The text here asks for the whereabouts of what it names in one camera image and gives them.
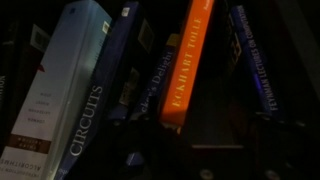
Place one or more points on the dark blue Feynman Lectures book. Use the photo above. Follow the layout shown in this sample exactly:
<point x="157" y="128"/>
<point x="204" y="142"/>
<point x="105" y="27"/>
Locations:
<point x="256" y="66"/>

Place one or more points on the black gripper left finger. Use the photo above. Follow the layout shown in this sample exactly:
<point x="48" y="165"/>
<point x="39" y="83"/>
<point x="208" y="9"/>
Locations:
<point x="173" y="150"/>

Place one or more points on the black cube shelf unit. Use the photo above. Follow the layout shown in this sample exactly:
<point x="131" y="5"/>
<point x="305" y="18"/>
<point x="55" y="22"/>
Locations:
<point x="300" y="50"/>

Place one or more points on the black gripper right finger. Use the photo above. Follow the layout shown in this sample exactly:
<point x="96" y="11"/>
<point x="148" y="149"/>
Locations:
<point x="283" y="150"/>

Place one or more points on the black book red mark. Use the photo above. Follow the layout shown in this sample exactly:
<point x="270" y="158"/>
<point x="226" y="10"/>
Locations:
<point x="20" y="83"/>

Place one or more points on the orange paperback book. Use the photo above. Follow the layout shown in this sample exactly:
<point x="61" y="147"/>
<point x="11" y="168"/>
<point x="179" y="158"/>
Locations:
<point x="190" y="60"/>

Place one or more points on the light blue Circuits book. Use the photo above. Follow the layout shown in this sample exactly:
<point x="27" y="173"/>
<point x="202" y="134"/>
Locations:
<point x="50" y="83"/>

